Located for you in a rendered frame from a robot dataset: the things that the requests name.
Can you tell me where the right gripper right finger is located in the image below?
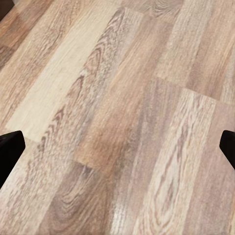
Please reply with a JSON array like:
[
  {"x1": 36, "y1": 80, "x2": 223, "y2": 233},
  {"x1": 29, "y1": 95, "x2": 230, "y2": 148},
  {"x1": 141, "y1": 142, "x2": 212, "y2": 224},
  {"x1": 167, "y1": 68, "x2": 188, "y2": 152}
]
[{"x1": 219, "y1": 130, "x2": 235, "y2": 170}]

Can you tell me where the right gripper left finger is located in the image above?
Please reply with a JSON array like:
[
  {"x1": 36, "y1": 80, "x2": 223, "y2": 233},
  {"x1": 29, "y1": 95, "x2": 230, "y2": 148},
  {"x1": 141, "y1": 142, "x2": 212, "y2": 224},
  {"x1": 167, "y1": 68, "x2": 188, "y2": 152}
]
[{"x1": 0, "y1": 130, "x2": 25, "y2": 188}]

